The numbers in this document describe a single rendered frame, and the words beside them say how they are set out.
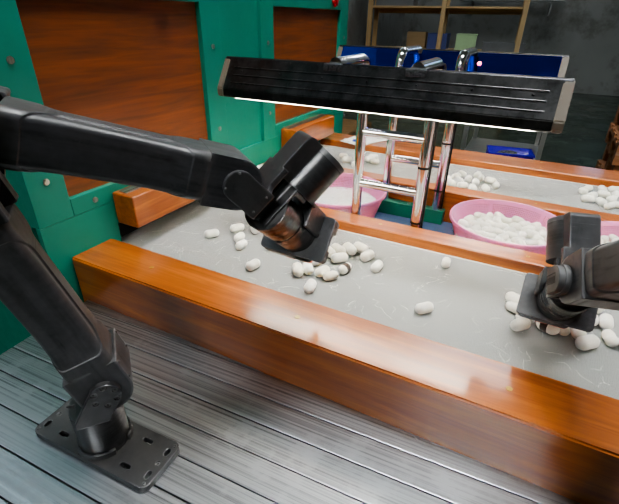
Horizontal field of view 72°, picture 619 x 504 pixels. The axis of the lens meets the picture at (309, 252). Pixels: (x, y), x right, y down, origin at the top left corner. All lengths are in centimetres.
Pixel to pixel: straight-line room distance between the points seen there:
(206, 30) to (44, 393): 84
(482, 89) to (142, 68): 67
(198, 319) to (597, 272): 57
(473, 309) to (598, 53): 945
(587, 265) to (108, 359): 54
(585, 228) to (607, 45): 954
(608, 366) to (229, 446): 56
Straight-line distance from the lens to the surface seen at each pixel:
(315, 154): 51
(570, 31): 1007
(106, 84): 97
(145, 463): 64
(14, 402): 81
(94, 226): 97
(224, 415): 68
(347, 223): 100
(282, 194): 51
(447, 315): 77
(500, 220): 119
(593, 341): 79
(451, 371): 63
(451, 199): 126
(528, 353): 75
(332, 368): 64
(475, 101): 74
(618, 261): 51
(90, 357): 55
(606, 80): 1020
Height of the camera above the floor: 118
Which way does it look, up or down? 29 degrees down
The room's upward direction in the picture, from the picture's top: 1 degrees clockwise
